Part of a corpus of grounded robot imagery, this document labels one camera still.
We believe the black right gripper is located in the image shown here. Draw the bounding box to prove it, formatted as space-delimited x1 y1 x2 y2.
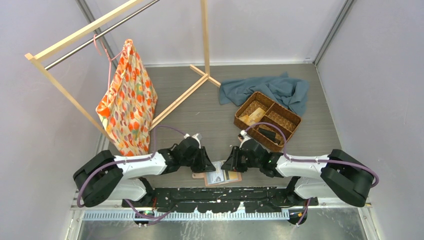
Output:
221 145 262 173

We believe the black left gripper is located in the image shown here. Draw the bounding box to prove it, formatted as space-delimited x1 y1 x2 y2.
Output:
180 146 216 173

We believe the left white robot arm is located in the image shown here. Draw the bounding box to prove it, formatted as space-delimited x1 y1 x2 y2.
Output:
72 133 216 208

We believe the yellow credit card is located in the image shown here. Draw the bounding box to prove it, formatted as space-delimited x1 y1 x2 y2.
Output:
246 107 266 126
223 171 242 183

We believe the blue-grey crumpled cloth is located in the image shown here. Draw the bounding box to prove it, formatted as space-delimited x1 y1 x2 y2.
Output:
218 72 310 116

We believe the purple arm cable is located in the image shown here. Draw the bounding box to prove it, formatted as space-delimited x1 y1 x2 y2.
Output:
240 122 380 226
76 124 188 226

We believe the orange credit card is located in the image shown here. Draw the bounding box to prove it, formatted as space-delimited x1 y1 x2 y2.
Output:
239 115 251 125

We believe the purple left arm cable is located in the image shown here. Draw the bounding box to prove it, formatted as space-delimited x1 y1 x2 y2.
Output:
76 124 188 226

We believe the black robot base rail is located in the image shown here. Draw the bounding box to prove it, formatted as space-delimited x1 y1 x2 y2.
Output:
131 186 306 213

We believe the woven wicker divided basket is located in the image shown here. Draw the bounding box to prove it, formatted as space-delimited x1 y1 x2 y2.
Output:
234 91 302 152

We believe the orange floral hanging garment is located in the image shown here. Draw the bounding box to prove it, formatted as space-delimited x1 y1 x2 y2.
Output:
95 39 158 156

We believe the pink clothes hanger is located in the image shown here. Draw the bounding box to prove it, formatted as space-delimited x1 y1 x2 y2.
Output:
93 34 124 89

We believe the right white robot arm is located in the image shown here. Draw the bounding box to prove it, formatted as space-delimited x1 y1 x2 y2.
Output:
221 130 379 207

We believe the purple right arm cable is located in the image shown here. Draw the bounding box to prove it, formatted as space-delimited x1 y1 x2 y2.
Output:
240 122 380 226

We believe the wooden clothes rack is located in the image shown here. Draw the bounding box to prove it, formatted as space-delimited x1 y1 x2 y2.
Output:
24 0 221 140

